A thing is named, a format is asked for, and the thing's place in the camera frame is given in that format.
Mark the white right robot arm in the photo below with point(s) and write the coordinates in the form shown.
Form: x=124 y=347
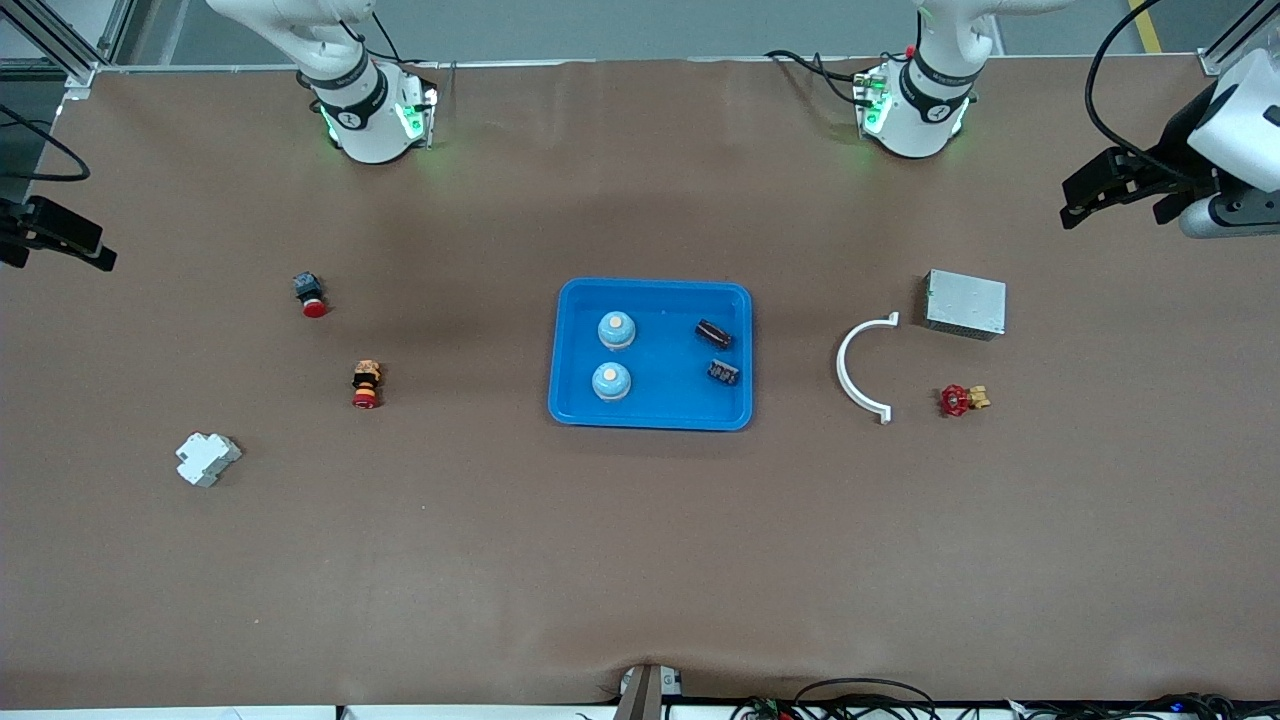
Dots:
x=360 y=110

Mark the dark brown cylindrical capacitor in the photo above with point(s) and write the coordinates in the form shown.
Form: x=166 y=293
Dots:
x=713 y=333

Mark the aluminium frame profile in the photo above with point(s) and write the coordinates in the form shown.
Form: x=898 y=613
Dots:
x=1212 y=62
x=85 y=72

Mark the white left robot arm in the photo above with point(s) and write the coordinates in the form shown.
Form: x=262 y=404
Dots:
x=925 y=120

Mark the white grey circuit breaker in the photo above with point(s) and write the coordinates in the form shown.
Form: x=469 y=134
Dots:
x=205 y=458

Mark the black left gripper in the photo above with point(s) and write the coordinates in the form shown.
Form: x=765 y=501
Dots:
x=1176 y=146

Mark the red button black base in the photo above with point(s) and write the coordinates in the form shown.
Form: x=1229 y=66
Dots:
x=310 y=293

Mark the blue dome bell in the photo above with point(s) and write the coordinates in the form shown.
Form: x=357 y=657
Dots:
x=611 y=381
x=617 y=329

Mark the brass valve red handwheel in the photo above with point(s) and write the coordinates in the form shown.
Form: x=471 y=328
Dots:
x=957 y=400

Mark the red button yellow collar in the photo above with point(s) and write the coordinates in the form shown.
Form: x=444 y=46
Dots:
x=366 y=385

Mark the small black connector block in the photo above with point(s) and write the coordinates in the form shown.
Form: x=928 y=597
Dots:
x=723 y=372

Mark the white curved plastic bracket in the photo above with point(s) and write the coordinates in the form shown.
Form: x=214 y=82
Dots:
x=843 y=375

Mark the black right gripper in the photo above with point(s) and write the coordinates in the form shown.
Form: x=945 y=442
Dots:
x=12 y=226

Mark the perforated metal power supply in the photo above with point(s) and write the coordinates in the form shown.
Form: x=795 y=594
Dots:
x=965 y=303

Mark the blue plastic tray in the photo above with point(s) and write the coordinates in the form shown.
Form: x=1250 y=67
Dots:
x=660 y=400

